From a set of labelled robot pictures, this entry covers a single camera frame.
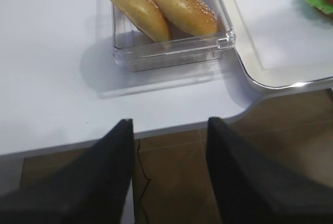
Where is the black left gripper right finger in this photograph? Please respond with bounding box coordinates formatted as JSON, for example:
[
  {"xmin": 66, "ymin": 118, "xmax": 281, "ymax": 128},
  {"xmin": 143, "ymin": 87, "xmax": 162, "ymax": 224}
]
[{"xmin": 206, "ymin": 117, "xmax": 332, "ymax": 223}]

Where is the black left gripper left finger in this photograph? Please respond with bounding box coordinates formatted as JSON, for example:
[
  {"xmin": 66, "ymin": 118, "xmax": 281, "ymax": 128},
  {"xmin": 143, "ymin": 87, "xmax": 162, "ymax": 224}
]
[{"xmin": 1, "ymin": 119, "xmax": 135, "ymax": 223}]

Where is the silver metal tray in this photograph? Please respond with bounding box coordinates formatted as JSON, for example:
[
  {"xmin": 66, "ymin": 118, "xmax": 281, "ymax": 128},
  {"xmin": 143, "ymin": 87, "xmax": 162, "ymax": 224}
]
[{"xmin": 225, "ymin": 0, "xmax": 332, "ymax": 93}]

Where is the clear plastic bun container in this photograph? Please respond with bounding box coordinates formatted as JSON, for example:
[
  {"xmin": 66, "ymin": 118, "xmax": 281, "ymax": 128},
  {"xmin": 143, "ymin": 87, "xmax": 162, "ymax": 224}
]
[{"xmin": 111, "ymin": 0, "xmax": 236, "ymax": 72}]

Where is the left sesame bun top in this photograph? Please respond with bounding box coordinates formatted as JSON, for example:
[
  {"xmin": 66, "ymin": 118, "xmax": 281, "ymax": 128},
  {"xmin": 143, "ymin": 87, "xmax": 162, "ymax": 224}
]
[{"xmin": 110, "ymin": 0, "xmax": 171, "ymax": 42}]

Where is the sesame bun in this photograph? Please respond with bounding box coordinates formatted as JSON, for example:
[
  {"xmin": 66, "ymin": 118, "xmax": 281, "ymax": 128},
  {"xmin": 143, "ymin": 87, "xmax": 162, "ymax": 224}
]
[
  {"xmin": 154, "ymin": 0, "xmax": 218, "ymax": 36},
  {"xmin": 110, "ymin": 0, "xmax": 171, "ymax": 42}
]

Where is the right sesame bun top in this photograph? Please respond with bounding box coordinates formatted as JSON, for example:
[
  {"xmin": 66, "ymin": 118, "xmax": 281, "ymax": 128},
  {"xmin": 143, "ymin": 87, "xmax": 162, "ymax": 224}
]
[{"xmin": 154, "ymin": 0, "xmax": 218, "ymax": 36}]

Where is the thin black floor cable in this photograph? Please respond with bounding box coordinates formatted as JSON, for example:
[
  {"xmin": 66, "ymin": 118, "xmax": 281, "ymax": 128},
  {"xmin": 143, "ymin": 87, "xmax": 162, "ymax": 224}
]
[{"xmin": 136, "ymin": 138, "xmax": 151, "ymax": 224}]

